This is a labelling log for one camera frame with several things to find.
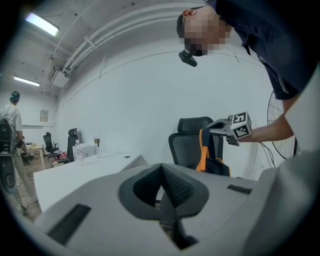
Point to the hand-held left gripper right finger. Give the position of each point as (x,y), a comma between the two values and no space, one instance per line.
(220,200)

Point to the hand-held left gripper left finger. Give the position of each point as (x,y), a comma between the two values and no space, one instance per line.
(105,220)

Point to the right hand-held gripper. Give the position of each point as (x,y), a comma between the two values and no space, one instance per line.
(241,125)

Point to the navy backpack with orange trim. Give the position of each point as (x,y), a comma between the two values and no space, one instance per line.
(215,167)

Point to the person's right forearm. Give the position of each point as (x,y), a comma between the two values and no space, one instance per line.
(270,130)

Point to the black mesh office chair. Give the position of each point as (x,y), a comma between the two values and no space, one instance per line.
(185,145)

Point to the white table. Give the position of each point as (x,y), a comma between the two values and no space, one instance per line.
(87,172)

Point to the clear plastic water bottle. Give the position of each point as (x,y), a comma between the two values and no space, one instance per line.
(78,155)

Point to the glass tumbler with dark lid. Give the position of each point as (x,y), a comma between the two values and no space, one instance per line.
(97,147)

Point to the person's head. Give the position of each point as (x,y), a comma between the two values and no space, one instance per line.
(200,32)

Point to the light wooden desk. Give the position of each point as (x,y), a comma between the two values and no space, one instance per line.
(35,151)

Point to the person's navy jacket torso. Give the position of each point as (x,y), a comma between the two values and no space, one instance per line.
(275,37)

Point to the grey shell equipment pack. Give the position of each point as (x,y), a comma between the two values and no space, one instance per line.
(6,135)

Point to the white ceiling air unit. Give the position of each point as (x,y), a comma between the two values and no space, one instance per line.
(58,77)

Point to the white ceiling conduit pipes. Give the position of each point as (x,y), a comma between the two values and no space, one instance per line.
(100,32)

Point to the long ceiling light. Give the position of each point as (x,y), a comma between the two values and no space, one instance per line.
(42,23)
(26,81)

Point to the black head-worn camera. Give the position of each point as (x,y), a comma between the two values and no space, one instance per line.
(188,58)

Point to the black pedestal fan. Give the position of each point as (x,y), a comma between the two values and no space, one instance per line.
(295,147)

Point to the framed wall notice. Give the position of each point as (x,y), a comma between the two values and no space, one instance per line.
(44,116)

